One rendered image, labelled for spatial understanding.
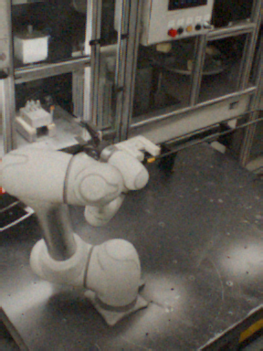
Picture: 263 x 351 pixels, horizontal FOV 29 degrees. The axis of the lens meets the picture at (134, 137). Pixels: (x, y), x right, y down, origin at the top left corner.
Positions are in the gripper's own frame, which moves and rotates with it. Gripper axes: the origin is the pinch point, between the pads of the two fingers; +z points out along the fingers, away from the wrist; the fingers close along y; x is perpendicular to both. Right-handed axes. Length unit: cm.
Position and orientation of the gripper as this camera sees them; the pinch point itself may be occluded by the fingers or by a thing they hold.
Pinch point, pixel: (79, 131)
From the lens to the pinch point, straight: 212.2
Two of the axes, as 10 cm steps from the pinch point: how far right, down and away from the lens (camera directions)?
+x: -7.9, 2.6, -5.6
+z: -6.1, -4.5, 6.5
